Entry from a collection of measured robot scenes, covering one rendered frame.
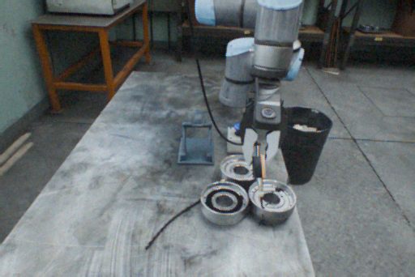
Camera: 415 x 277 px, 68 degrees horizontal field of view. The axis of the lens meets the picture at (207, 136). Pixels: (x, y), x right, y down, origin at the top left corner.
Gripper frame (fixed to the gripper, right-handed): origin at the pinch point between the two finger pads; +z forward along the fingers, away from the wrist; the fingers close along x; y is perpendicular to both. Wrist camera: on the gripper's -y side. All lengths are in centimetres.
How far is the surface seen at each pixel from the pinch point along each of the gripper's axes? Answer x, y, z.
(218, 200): 7.7, -0.7, 10.2
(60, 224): 40.3, -9.8, 13.5
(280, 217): -5.5, -5.4, 9.8
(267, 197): -3.5, 1.6, 9.7
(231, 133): 5.3, 23.8, 3.6
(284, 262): -5.5, -14.1, 13.4
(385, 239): -86, 77, 80
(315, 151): -50, 112, 47
